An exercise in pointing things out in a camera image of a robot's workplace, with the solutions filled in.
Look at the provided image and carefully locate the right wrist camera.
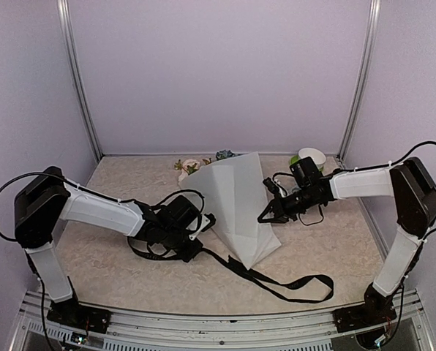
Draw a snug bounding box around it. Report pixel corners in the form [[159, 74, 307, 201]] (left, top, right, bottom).
[[263, 177, 287, 198]]

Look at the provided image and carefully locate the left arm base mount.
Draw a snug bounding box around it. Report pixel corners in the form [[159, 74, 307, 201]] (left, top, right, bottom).
[[47, 293, 111, 334]]

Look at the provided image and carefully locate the blue fake hydrangea stem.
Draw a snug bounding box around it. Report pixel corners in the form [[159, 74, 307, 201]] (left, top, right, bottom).
[[215, 149, 237, 161]]

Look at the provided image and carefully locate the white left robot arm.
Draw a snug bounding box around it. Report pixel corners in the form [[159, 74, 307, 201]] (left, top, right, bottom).
[[10, 166, 216, 325]]

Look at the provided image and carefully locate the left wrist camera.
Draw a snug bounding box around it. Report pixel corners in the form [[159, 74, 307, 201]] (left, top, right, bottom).
[[187, 213, 216, 241]]

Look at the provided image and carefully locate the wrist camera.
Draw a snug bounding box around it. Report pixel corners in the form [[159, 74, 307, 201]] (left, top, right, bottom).
[[187, 213, 216, 241], [263, 177, 287, 198]]

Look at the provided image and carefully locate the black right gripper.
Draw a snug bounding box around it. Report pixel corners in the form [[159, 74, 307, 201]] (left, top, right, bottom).
[[258, 185, 320, 223]]

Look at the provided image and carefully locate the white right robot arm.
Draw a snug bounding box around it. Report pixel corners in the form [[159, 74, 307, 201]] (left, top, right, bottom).
[[258, 153, 436, 325]]

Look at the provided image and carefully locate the white ceramic bowl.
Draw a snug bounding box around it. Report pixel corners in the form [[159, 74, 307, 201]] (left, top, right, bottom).
[[298, 147, 326, 171]]

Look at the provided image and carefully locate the pink fake rose stem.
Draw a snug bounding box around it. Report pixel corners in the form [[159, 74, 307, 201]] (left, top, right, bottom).
[[202, 157, 213, 165], [174, 159, 200, 183]]

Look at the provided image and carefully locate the left aluminium corner post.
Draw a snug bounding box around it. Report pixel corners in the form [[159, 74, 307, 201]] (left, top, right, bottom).
[[57, 0, 104, 163]]

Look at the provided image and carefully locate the aluminium corner post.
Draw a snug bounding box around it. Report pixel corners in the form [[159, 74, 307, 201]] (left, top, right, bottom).
[[57, 0, 104, 163], [337, 0, 381, 161]]

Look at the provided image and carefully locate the aluminium front rail frame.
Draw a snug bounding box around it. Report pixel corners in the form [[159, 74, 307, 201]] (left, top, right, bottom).
[[4, 290, 436, 350]]

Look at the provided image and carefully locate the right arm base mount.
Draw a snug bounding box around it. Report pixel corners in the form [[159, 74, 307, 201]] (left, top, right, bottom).
[[332, 284, 396, 333]]

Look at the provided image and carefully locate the green round saucer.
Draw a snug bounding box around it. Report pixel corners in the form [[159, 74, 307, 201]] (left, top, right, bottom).
[[289, 155, 299, 165]]

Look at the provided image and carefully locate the white wrapping paper sheet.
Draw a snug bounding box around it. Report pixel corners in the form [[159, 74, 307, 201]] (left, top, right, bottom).
[[178, 152, 281, 269]]

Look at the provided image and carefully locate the right aluminium corner post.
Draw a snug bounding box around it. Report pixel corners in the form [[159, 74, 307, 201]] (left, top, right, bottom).
[[337, 0, 381, 161]]

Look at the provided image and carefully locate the black strap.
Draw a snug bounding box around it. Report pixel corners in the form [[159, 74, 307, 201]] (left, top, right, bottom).
[[128, 233, 334, 303]]

